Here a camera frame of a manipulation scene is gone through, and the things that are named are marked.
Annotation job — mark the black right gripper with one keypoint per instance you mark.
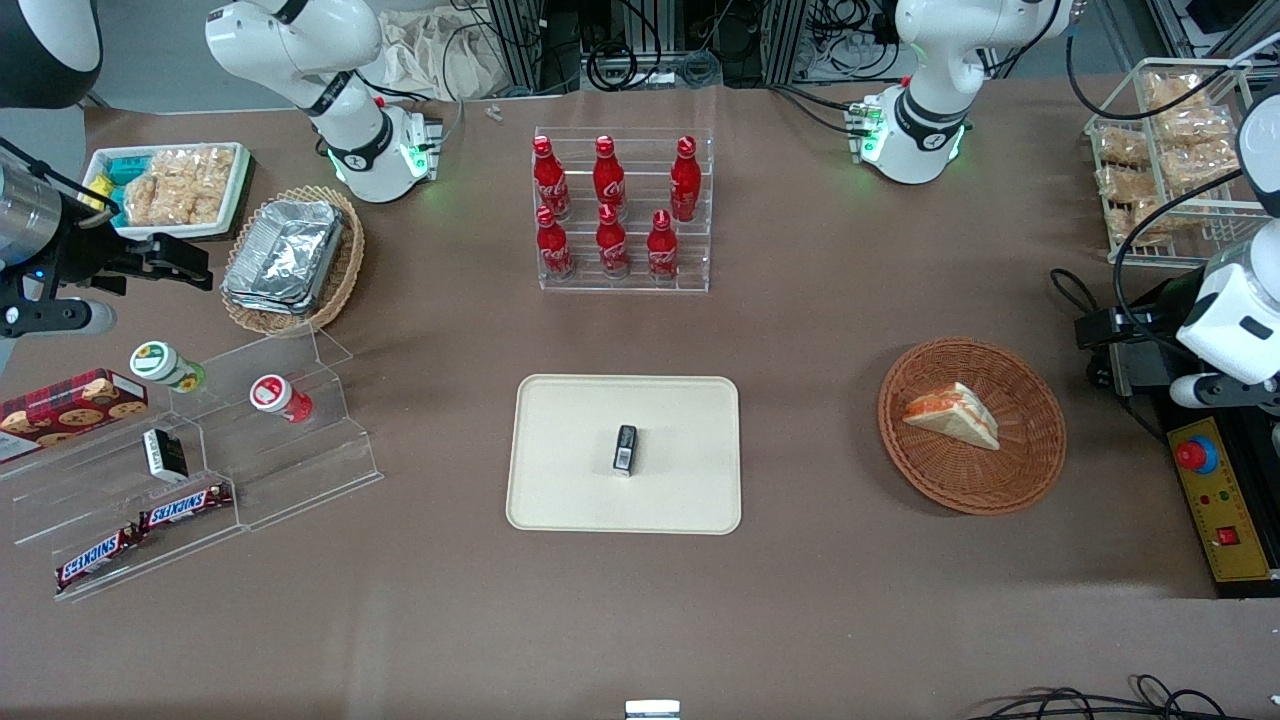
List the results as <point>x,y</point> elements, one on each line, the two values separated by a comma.
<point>88,256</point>

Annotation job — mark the triangular white bread sandwich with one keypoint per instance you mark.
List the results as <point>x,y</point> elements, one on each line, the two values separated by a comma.
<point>952,415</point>

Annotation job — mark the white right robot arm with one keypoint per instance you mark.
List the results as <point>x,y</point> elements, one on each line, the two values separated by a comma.
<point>360,150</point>

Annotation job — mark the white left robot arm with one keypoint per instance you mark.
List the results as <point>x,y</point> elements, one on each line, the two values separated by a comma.
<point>920,110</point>

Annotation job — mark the white rectangular plastic tray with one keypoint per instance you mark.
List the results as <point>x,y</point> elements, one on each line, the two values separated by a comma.
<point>235,195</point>

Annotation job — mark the oval tan wicker basket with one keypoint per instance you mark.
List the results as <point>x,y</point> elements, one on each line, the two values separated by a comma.
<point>340,270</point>

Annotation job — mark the beige plastic tray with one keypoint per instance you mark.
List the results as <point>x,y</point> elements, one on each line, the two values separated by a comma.
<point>570,460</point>

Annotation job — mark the round brown wicker basket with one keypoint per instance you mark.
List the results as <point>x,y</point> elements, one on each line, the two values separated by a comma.
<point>1020,470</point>

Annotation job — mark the large clear rice cracker bag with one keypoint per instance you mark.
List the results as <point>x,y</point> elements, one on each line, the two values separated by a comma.
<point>180,185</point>

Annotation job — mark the green lidded cup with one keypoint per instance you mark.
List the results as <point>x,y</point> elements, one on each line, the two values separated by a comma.
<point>160,363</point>

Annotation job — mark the stacked aluminium foil trays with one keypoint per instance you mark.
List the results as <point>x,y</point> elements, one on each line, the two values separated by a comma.
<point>285,255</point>

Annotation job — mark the yellow snack packet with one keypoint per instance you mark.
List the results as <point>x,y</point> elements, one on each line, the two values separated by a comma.
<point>100,193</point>

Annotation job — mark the teal snack packet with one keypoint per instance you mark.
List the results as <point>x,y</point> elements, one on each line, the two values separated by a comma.
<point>125,170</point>

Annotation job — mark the red lidded cup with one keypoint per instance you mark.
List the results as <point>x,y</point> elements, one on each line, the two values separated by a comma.
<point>275,395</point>

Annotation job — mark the red tartan cookie box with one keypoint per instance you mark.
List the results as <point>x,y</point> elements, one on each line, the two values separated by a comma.
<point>70,412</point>

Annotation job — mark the small black white box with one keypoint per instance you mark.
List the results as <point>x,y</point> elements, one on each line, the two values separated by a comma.
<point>165,455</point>

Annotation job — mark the clear acrylic stepped shelf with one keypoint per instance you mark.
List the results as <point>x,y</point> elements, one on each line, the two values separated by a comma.
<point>300,470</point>

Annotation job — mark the brown Snickers bar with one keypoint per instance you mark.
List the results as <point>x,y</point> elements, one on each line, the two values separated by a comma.
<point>185,507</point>
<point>98,558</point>

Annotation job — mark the beige cloth bag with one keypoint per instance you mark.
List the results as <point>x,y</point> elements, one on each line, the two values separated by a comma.
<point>440,55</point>

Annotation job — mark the red cola bottle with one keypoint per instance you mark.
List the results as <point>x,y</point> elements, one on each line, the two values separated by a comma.
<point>548,180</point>
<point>553,248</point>
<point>661,250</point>
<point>685,180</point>
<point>608,178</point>
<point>612,245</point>

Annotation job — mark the clear acrylic bottle rack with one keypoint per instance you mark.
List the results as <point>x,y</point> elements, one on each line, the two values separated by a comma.
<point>700,270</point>

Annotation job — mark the white black edge object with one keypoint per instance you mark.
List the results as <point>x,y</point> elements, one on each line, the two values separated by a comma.
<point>652,711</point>

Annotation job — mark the black block with metal plate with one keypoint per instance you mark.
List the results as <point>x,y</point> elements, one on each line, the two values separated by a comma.
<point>1105,328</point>

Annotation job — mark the small clear rice cracker bag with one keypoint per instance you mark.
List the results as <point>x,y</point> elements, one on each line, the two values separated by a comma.
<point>1195,128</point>
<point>1200,165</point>
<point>1122,147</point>
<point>1185,92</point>

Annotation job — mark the bagged bread in container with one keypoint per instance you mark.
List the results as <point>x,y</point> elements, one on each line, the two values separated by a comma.
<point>1140,222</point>

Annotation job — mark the red emergency stop button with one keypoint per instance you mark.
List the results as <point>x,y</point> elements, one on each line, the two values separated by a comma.
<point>1195,455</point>

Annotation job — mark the yellow emergency stop box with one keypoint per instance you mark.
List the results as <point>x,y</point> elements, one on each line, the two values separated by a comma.
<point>1225,530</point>

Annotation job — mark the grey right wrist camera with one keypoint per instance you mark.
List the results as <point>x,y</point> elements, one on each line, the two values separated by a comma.
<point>60,318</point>

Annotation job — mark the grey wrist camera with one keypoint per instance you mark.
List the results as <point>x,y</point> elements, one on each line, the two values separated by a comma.
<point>1192,391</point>
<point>60,318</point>

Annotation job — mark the aluminium frame post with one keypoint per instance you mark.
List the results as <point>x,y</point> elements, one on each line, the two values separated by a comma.
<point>515,45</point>
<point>785,40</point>

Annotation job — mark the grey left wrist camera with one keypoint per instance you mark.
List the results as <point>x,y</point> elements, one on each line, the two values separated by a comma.
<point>1192,391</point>

